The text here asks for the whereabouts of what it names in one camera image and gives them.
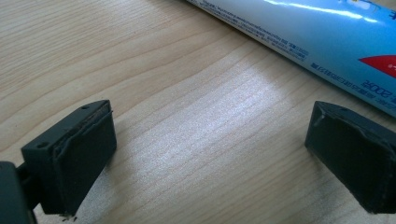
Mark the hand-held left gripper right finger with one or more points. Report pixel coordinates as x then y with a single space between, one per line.
358 155

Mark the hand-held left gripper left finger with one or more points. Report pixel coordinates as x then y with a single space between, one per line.
74 155

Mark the blue toothpaste tube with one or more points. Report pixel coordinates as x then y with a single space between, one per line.
311 31

